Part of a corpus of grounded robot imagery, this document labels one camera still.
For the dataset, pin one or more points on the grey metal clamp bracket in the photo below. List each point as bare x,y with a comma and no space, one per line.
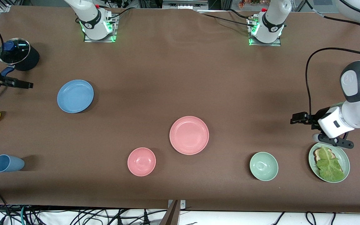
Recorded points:
183,204

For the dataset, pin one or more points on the grey power strip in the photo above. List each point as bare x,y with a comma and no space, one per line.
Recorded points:
184,4

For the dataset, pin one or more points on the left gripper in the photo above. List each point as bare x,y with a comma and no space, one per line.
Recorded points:
315,119

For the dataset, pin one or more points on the orange toy food item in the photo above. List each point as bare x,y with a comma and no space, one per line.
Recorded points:
244,3

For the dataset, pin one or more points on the silver aluminium frame profile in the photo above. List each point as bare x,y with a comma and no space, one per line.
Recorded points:
4,8

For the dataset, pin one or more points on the dark blue saucepan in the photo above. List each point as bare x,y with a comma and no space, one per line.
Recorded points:
33,59

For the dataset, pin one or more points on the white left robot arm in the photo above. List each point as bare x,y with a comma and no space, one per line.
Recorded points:
272,22

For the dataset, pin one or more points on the pink plate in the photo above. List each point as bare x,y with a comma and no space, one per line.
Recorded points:
188,135

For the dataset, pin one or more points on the green plate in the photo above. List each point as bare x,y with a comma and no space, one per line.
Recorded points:
342,159

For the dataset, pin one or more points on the green lettuce leaf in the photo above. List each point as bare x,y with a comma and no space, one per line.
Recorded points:
328,165

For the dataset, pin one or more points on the dark grey pole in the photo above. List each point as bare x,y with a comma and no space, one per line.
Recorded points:
172,215

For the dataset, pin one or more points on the brown table cloth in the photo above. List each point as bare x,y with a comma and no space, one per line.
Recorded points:
180,78

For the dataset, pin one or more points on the toasted bread slice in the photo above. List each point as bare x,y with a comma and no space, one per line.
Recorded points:
317,153

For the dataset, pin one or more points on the glass lid with blue knob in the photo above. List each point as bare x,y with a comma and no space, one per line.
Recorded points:
19,51

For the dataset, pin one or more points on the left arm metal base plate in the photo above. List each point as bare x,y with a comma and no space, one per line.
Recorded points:
253,42

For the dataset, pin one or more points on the blue cup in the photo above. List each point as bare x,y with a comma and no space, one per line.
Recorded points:
8,163

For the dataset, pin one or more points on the pink bowl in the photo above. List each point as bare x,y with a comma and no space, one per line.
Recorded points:
141,162

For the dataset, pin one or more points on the blue plate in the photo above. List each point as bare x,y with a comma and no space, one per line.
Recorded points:
75,96

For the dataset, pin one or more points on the green bowl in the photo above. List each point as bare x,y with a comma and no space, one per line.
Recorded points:
263,166

